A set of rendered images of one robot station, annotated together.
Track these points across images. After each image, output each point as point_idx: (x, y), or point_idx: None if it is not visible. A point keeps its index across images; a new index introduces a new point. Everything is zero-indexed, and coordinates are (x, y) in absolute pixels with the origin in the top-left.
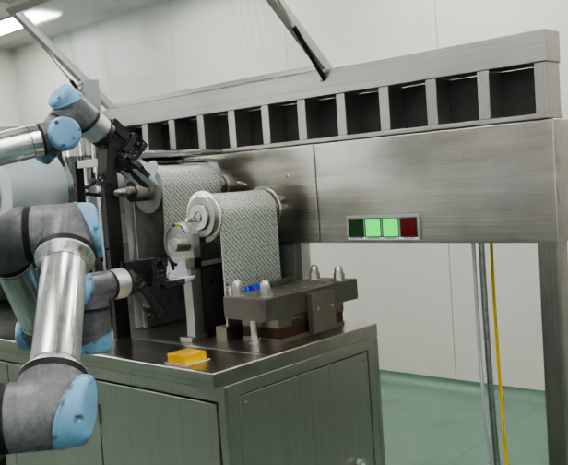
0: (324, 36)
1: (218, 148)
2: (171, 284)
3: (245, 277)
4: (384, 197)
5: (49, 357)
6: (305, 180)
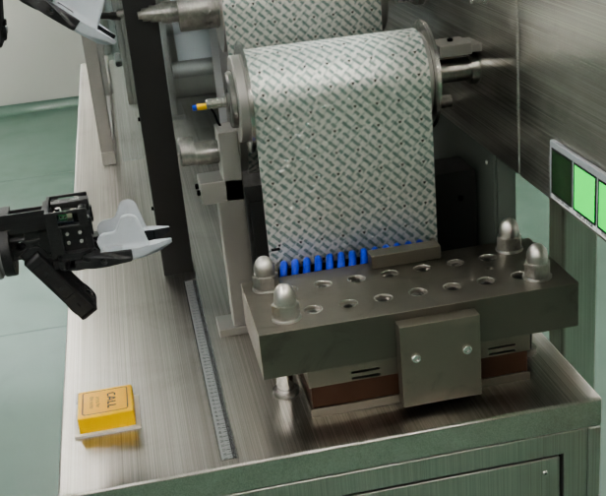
0: None
1: None
2: (92, 264)
3: (329, 233)
4: None
5: None
6: (505, 20)
